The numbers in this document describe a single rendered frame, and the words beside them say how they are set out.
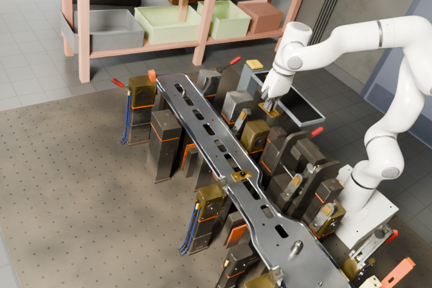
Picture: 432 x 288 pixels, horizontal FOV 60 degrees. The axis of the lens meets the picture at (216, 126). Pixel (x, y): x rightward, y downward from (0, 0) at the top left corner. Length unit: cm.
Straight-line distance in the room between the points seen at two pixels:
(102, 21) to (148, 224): 253
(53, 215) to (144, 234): 37
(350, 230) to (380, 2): 291
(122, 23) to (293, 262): 304
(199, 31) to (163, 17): 46
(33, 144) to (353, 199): 146
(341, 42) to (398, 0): 298
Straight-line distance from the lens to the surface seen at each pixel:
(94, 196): 168
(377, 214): 191
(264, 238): 130
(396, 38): 127
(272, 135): 155
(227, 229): 152
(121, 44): 346
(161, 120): 154
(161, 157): 162
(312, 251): 134
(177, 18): 413
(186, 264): 153
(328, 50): 119
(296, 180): 140
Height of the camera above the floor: 202
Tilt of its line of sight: 39 degrees down
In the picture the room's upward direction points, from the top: 16 degrees clockwise
